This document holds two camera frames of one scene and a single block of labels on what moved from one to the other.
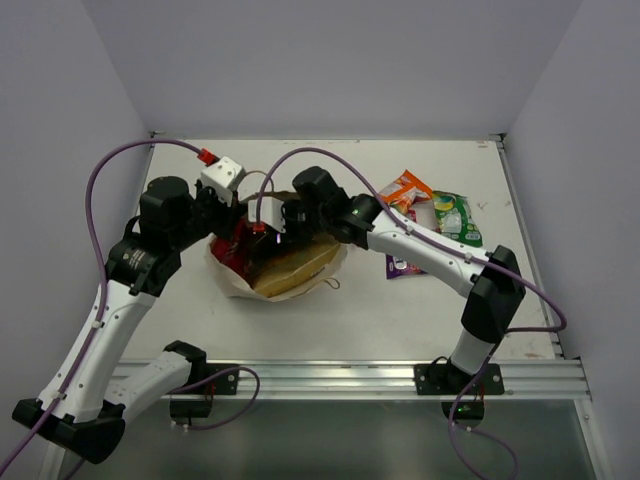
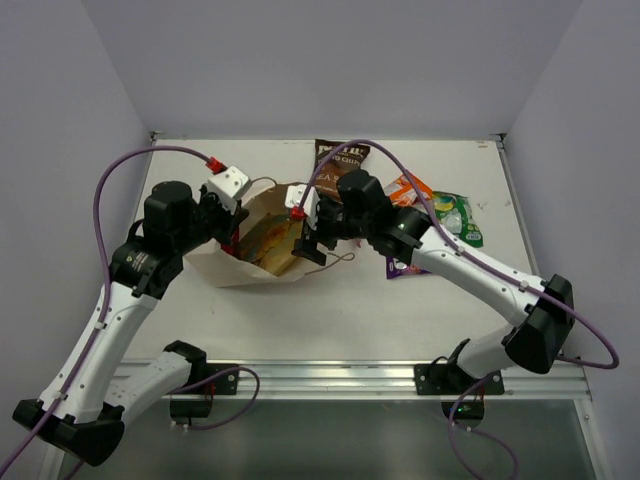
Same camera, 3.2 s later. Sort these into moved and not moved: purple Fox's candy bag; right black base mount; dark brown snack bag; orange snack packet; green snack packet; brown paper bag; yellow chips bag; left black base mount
Moved: brown paper bag; yellow chips bag; dark brown snack bag
Not moved: orange snack packet; green snack packet; right black base mount; left black base mount; purple Fox's candy bag
